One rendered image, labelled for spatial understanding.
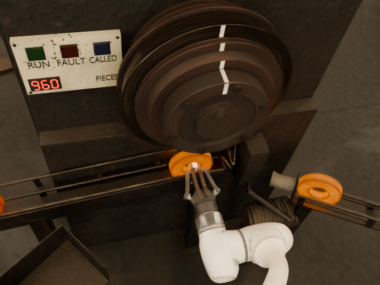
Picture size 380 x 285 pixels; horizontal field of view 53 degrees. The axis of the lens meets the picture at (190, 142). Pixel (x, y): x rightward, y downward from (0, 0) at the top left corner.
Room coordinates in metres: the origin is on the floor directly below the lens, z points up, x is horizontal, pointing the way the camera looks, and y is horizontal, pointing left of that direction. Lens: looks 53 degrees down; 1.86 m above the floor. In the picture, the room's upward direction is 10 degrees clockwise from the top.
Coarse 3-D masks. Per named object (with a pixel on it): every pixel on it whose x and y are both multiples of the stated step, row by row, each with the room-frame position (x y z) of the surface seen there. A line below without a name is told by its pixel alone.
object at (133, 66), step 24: (168, 24) 0.73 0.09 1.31; (192, 24) 0.72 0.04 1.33; (216, 24) 0.71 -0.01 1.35; (240, 24) 0.73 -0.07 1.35; (264, 24) 0.81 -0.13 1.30; (144, 48) 0.69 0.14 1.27; (168, 48) 0.67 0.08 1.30; (144, 72) 0.65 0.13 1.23; (288, 72) 0.79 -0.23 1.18; (120, 96) 0.63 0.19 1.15
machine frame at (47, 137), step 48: (0, 0) 0.68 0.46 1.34; (48, 0) 0.72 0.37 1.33; (96, 0) 0.76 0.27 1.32; (144, 0) 0.80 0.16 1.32; (240, 0) 0.89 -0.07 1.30; (288, 0) 0.94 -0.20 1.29; (336, 0) 1.00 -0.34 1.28; (288, 48) 0.96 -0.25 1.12; (336, 48) 1.03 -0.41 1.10; (48, 96) 0.70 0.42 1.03; (96, 96) 0.75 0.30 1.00; (288, 96) 0.99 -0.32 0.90; (48, 144) 0.64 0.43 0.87; (96, 144) 0.69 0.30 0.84; (144, 144) 0.75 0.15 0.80; (288, 144) 0.96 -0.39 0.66; (192, 192) 0.83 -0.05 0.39; (240, 192) 0.91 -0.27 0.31; (96, 240) 0.66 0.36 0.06
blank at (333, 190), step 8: (304, 176) 0.77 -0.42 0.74; (312, 176) 0.76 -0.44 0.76; (320, 176) 0.75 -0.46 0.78; (328, 176) 0.76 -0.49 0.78; (304, 184) 0.75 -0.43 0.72; (312, 184) 0.74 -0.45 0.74; (320, 184) 0.73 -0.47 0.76; (328, 184) 0.73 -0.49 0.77; (336, 184) 0.74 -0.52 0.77; (304, 192) 0.74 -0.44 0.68; (312, 192) 0.75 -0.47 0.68; (320, 192) 0.75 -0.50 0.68; (328, 192) 0.73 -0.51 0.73; (336, 192) 0.72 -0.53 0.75; (328, 200) 0.72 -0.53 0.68; (336, 200) 0.72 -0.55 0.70
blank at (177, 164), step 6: (174, 156) 0.73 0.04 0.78; (180, 156) 0.73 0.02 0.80; (186, 156) 0.72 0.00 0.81; (192, 156) 0.73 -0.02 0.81; (198, 156) 0.73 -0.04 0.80; (204, 156) 0.74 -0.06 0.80; (210, 156) 0.76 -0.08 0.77; (174, 162) 0.71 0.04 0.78; (180, 162) 0.71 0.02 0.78; (186, 162) 0.72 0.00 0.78; (192, 162) 0.73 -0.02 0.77; (198, 162) 0.74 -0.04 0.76; (204, 162) 0.74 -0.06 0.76; (210, 162) 0.75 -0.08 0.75; (174, 168) 0.71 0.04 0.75; (180, 168) 0.71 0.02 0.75; (186, 168) 0.74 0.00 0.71; (174, 174) 0.71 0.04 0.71; (180, 174) 0.71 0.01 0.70
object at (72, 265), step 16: (48, 240) 0.40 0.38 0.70; (64, 240) 0.44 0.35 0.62; (32, 256) 0.35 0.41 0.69; (48, 256) 0.38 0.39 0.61; (64, 256) 0.39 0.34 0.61; (80, 256) 0.40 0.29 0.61; (16, 272) 0.30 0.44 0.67; (32, 272) 0.33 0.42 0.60; (48, 272) 0.34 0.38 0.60; (64, 272) 0.34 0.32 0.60; (80, 272) 0.35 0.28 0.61; (96, 272) 0.36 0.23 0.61
